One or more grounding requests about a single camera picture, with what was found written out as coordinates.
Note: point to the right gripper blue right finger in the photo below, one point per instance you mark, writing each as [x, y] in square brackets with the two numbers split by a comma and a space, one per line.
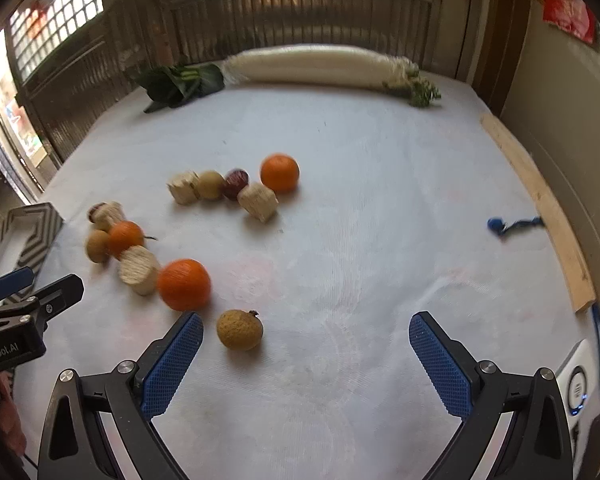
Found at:
[537, 441]

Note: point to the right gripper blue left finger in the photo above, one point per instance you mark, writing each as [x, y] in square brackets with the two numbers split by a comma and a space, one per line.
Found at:
[74, 442]

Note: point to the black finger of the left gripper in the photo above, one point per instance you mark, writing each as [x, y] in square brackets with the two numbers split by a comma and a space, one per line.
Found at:
[56, 297]

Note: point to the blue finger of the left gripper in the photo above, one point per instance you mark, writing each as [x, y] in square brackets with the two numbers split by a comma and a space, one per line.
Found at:
[15, 281]

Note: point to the round beige sugarcane chunk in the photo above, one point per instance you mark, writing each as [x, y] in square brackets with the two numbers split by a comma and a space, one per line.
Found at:
[139, 269]

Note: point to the dark red jujube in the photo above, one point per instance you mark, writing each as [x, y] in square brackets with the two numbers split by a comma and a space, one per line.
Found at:
[92, 211]
[234, 181]

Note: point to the orange mandarin with stem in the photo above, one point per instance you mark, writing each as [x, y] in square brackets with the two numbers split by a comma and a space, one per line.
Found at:
[124, 235]

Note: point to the large orange mandarin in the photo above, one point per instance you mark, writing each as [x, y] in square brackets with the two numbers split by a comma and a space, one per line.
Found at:
[184, 285]

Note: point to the tan longan with stem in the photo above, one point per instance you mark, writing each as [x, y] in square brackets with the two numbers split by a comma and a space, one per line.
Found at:
[239, 330]

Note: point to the person's left hand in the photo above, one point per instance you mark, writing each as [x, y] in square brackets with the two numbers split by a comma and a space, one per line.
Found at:
[10, 423]

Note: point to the striped cardboard tray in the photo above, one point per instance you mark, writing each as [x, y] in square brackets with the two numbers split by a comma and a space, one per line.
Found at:
[26, 236]

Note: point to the wooden strip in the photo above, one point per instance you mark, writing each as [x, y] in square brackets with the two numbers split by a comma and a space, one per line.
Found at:
[568, 251]

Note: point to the tan longan right group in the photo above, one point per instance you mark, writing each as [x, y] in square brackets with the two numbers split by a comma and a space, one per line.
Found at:
[210, 185]

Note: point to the dark green leafy vegetable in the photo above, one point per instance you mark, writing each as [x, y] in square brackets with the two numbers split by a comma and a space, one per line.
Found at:
[172, 86]

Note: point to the orange mandarin far right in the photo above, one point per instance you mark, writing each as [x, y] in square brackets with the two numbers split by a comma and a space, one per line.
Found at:
[280, 173]

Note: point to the long white radish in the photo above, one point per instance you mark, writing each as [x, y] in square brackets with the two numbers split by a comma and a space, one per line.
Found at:
[333, 66]

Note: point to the white device with cable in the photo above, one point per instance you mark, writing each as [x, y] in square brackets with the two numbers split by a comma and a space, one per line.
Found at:
[578, 380]

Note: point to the red wall poster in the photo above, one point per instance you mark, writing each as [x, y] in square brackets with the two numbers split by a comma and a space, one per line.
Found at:
[574, 17]

